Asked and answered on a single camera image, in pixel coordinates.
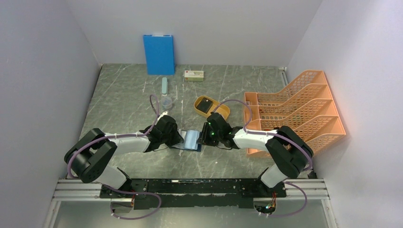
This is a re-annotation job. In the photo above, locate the yellow oval tray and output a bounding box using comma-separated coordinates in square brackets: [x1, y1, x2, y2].
[193, 95, 230, 120]

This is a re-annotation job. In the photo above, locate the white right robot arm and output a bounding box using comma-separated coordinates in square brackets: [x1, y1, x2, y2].
[198, 113, 314, 197]

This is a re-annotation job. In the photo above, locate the navy blue card holder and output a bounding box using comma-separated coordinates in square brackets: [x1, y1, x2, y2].
[171, 130, 202, 152]

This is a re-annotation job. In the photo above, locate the light blue stapler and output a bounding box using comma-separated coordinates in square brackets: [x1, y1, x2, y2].
[161, 77, 168, 96]

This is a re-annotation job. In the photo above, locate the green and white small box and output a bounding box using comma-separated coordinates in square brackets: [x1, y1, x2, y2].
[183, 70, 204, 81]

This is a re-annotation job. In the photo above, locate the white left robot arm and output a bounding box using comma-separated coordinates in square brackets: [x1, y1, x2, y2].
[64, 115, 184, 198]

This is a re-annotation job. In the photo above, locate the black VIP card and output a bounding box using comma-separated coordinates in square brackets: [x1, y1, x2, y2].
[196, 97, 213, 114]

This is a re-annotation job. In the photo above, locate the clear jar of paper clips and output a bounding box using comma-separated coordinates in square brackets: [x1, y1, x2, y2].
[160, 96, 173, 110]

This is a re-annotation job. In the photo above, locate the orange plastic file organizer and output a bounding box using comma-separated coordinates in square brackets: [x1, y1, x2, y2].
[244, 70, 346, 153]

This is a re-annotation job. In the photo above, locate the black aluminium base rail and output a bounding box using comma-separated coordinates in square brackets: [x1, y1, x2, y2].
[52, 178, 330, 210]

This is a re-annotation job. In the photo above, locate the blue upright folder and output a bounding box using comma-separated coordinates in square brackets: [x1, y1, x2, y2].
[143, 34, 175, 75]

